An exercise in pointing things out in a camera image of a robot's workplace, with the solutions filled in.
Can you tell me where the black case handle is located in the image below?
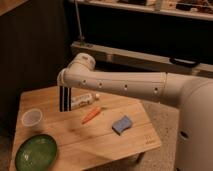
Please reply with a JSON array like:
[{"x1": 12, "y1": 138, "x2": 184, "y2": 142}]
[{"x1": 169, "y1": 57, "x2": 200, "y2": 68}]

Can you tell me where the black white striped eraser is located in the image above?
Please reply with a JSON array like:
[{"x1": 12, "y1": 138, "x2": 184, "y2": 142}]
[{"x1": 59, "y1": 86, "x2": 71, "y2": 112}]

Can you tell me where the blue sponge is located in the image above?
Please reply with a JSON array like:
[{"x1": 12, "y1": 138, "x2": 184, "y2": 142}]
[{"x1": 112, "y1": 116, "x2": 133, "y2": 135}]

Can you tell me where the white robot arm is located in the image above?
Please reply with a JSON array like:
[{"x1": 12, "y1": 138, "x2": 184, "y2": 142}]
[{"x1": 57, "y1": 53, "x2": 213, "y2": 171}]

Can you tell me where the orange carrot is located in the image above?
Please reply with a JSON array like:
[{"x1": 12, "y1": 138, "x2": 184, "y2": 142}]
[{"x1": 82, "y1": 107, "x2": 101, "y2": 124}]

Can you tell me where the long grey metal case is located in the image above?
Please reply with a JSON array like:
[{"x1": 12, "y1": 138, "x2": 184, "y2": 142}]
[{"x1": 71, "y1": 41, "x2": 213, "y2": 79}]

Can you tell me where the wooden table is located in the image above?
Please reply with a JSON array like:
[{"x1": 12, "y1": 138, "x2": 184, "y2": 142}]
[{"x1": 18, "y1": 87, "x2": 161, "y2": 171}]

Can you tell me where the upper shelf board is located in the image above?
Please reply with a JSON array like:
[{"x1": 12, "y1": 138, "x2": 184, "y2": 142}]
[{"x1": 68, "y1": 0, "x2": 213, "y2": 21}]

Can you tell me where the metal pole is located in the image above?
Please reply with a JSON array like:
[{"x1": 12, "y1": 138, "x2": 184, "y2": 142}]
[{"x1": 74, "y1": 0, "x2": 85, "y2": 46}]

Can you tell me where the green plate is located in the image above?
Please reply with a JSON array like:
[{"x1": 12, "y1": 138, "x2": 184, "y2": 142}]
[{"x1": 15, "y1": 134, "x2": 57, "y2": 171}]

